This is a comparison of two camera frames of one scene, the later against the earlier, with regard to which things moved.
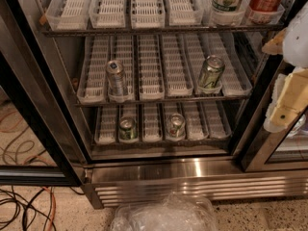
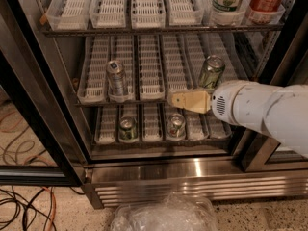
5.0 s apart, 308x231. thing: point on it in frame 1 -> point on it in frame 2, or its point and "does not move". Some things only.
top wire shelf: [167, 28] does not move
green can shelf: [214, 66] does not move
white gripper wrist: [296, 40] -> [238, 102]
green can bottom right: [175, 125] does not move
